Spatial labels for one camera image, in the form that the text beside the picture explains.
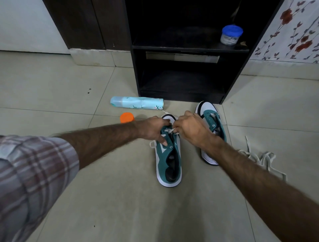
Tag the person's right hand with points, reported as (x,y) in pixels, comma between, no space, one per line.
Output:
(193,128)

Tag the person's left hand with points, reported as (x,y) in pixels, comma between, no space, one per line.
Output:
(149,128)

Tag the person's right fingers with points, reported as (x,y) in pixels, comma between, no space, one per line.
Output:
(178,126)

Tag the person's left thumb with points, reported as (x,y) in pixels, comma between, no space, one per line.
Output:
(162,139)

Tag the white shoelace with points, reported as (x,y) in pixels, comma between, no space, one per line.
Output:
(264,159)
(170,131)

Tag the teal white sneaker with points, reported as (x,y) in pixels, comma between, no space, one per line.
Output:
(213,119)
(165,162)

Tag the person's right forearm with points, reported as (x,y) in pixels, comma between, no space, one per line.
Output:
(261,192)

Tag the person's left forearm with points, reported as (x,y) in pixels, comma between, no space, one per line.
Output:
(99,139)

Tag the orange plastic cap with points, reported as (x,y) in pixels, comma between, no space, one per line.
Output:
(127,118)

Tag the light blue spray can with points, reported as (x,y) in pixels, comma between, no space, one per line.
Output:
(139,103)

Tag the black open shelf cabinet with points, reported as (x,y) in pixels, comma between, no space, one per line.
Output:
(182,74)

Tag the blue lidded plastic jar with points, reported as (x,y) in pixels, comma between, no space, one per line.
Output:
(231,35)

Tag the dark brown wooden wardrobe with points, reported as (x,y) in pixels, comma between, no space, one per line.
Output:
(87,22)

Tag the plaid shirt sleeve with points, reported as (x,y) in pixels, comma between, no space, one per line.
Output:
(32,184)

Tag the white floral patterned sheet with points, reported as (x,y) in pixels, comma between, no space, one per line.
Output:
(294,32)

